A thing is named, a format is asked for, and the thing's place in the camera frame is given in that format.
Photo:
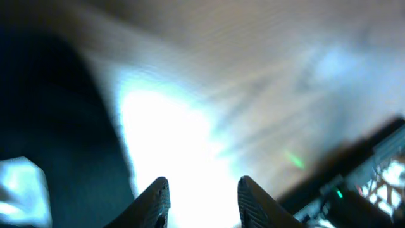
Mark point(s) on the black t-shirt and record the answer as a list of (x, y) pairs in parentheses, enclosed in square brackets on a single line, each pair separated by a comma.
[(53, 114)]

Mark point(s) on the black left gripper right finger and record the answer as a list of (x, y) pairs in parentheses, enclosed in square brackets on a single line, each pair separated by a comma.
[(259, 210)]

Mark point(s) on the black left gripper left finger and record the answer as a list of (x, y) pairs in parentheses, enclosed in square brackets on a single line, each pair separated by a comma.
[(149, 210)]

